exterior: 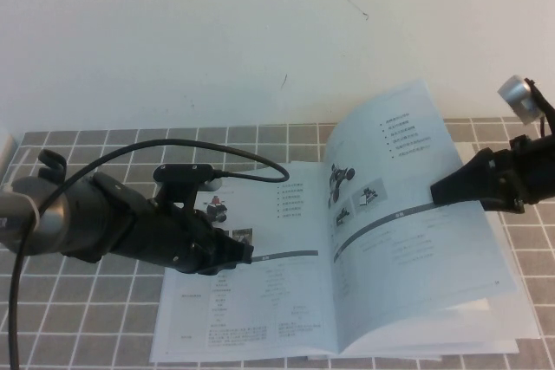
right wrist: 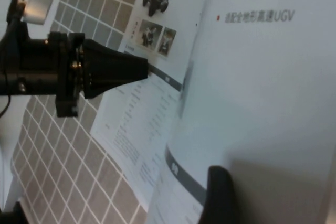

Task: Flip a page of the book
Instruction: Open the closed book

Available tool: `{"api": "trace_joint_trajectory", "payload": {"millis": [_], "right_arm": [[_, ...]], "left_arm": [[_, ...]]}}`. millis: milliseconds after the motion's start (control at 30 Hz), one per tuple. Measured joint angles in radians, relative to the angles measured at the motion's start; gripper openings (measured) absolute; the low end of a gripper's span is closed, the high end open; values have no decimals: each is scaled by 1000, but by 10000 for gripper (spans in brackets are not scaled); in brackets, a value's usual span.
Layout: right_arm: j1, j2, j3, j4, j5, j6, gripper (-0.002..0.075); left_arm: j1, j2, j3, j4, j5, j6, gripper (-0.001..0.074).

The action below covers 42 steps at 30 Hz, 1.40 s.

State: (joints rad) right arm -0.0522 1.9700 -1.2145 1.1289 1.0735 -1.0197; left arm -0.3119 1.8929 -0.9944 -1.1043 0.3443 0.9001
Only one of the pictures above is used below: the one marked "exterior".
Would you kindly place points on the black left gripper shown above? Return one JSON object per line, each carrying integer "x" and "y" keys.
{"x": 165, "y": 240}

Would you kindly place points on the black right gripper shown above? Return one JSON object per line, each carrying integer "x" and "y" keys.
{"x": 520, "y": 175}

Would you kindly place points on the white product catalogue book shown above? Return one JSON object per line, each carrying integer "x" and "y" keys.
{"x": 282, "y": 300}

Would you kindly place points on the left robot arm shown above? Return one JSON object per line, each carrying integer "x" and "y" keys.
{"x": 43, "y": 214}

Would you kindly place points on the grey white grid tablecloth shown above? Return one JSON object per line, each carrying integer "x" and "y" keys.
{"x": 86, "y": 300}

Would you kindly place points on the brochure with photo cover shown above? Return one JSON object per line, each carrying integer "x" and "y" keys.
{"x": 390, "y": 357}

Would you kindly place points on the white zip tie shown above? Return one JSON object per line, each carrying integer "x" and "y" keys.
{"x": 35, "y": 209}

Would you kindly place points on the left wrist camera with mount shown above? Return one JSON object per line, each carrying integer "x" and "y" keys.
{"x": 182, "y": 170}

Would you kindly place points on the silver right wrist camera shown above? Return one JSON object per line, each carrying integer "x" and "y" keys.
{"x": 516, "y": 92}

